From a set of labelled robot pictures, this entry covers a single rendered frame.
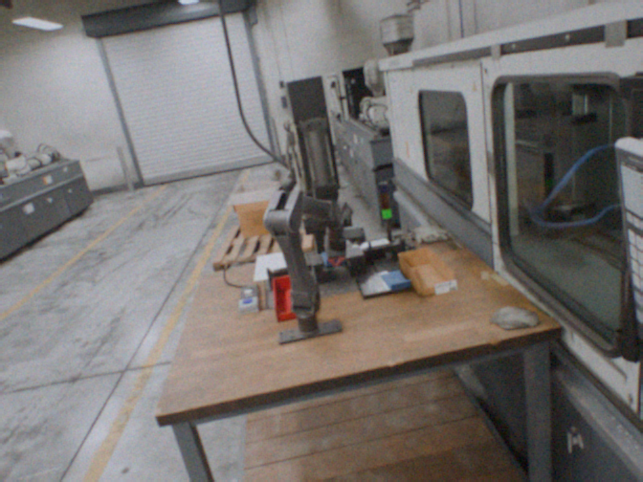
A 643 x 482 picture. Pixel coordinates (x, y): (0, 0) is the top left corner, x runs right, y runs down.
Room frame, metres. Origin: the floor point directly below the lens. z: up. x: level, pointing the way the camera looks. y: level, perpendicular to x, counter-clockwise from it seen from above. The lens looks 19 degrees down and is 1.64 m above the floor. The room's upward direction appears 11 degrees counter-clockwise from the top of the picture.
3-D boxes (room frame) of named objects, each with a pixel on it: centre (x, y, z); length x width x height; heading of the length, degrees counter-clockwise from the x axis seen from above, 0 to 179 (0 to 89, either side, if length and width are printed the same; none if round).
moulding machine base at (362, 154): (7.45, -1.14, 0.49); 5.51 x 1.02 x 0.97; 0
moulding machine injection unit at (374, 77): (6.00, -1.22, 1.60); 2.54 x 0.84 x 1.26; 0
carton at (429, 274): (1.54, -0.35, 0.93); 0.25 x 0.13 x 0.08; 3
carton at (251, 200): (5.21, 0.59, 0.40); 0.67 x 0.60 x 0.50; 175
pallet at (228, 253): (4.91, 0.56, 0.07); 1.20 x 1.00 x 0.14; 177
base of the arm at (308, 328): (1.31, 0.09, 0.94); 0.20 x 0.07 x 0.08; 93
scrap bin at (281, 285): (1.54, 0.14, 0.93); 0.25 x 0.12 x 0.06; 3
